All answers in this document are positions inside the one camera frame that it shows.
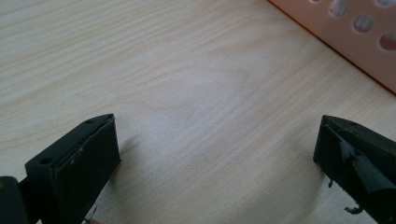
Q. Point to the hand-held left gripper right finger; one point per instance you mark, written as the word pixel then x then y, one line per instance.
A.
pixel 358 161

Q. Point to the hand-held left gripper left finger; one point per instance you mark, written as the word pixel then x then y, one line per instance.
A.
pixel 74 174

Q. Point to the pink perforated plastic basket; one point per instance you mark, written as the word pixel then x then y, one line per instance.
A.
pixel 355 37

